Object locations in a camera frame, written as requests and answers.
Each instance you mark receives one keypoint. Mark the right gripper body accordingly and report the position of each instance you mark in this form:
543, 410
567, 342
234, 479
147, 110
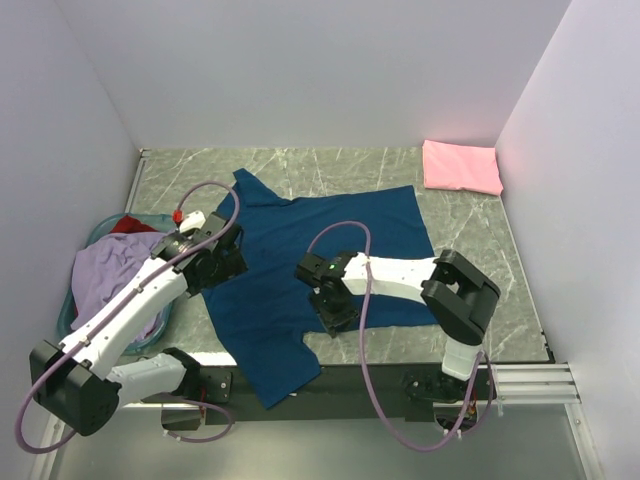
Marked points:
331, 311

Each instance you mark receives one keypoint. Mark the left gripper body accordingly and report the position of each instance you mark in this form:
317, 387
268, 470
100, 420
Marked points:
228, 266

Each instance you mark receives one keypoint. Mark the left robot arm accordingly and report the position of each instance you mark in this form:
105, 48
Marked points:
79, 380

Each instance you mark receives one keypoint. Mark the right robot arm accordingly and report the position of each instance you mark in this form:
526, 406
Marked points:
461, 298

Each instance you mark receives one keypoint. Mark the blue t shirt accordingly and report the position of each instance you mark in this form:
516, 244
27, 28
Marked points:
261, 316

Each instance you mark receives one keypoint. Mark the red t shirt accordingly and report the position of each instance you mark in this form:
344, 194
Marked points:
130, 225

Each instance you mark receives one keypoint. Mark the folded pink t shirt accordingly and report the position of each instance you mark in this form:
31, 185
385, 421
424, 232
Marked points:
460, 168

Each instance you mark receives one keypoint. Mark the right aluminium rail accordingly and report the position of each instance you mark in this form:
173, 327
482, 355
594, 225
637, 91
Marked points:
535, 428

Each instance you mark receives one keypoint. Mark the lavender t shirt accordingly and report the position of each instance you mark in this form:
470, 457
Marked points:
105, 267

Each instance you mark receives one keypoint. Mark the black base beam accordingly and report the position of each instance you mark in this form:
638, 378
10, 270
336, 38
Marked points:
415, 392

